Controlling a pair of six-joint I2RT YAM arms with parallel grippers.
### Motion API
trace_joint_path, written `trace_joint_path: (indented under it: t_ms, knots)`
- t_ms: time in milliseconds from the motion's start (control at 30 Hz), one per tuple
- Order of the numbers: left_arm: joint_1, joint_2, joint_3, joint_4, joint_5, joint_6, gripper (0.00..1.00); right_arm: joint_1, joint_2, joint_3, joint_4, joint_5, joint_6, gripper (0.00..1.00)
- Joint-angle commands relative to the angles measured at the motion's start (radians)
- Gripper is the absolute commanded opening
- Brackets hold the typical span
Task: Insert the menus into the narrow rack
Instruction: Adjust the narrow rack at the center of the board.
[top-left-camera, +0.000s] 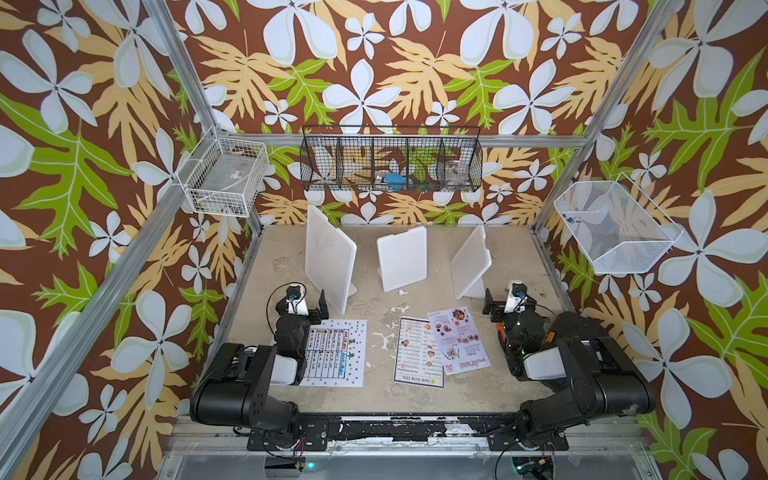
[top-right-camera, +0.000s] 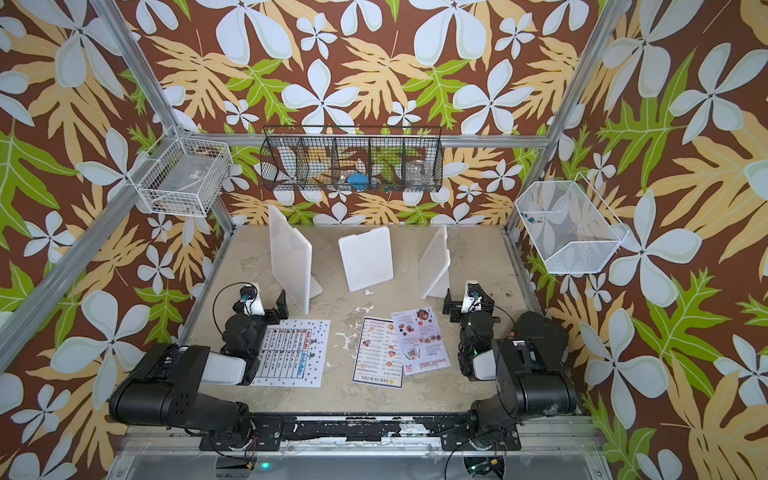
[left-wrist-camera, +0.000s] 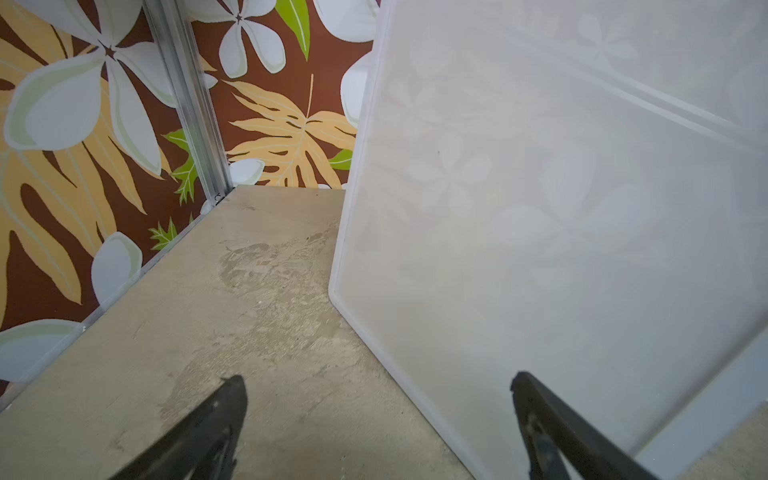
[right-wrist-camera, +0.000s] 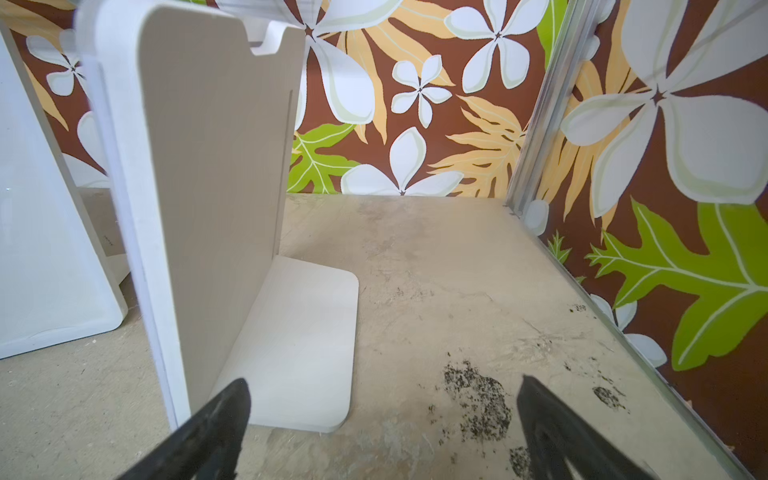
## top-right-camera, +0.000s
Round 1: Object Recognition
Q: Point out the pink restaurant special menu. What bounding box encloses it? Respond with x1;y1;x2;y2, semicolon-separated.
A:
391;307;451;376

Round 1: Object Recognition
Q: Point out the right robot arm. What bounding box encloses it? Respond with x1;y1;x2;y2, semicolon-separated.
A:
442;282;577;439

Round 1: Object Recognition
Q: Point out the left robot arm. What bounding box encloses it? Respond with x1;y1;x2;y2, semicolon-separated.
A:
109;284;289;438

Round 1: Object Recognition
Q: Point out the blue object in rack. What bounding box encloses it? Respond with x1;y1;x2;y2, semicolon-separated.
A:
347;173;370;191

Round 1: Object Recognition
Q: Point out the dotted border table menu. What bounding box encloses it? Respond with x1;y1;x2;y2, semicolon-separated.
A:
250;320;330;388

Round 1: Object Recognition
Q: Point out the blue bordered menu sheet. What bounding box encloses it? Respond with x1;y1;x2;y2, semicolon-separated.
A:
352;317;403;389

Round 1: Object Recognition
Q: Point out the white mesh basket right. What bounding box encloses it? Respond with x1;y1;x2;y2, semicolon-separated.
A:
515;174;629;276

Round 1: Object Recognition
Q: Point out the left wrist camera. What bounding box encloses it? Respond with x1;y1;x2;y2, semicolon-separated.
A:
239;283;265;316

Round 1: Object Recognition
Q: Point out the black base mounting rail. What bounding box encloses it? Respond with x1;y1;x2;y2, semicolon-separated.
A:
199;412;522;454

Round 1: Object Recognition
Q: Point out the black wire rack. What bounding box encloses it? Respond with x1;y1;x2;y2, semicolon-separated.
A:
258;125;445;192

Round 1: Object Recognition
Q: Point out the white wire basket left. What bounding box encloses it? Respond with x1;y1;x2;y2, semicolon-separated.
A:
132;127;233;218

